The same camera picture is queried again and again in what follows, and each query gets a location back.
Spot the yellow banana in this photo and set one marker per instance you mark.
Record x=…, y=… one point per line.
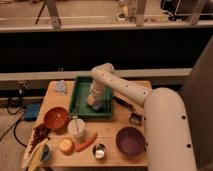
x=33, y=160

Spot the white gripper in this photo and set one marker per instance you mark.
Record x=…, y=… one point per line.
x=96, y=91

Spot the purple bowl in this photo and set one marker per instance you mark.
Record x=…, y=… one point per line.
x=130, y=142

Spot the grey chair back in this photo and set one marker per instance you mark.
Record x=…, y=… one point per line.
x=197, y=93

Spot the blue box on floor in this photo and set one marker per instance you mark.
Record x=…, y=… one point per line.
x=32, y=111

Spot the blue small bowl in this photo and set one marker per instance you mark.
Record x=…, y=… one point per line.
x=46, y=154

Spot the orange bowl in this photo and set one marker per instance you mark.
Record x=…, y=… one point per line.
x=56, y=118

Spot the small metal cup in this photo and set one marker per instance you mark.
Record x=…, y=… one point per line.
x=99, y=151

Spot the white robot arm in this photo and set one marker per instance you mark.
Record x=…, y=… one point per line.
x=167, y=131

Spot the metal tripod leg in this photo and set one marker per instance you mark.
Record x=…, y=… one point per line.
x=53, y=13

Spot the yellow round fruit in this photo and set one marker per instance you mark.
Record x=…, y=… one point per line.
x=66, y=146

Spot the light blue cloth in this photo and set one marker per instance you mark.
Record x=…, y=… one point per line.
x=61, y=87

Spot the white cup with stick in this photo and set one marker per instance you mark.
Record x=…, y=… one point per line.
x=76, y=128

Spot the orange carrot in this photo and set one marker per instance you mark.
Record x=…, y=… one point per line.
x=80, y=146

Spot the black brush tool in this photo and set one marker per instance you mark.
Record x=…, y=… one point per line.
x=135, y=117

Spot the red grapes bunch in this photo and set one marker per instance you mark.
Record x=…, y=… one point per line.
x=40, y=133

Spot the green plastic tray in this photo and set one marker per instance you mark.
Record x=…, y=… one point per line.
x=79, y=100

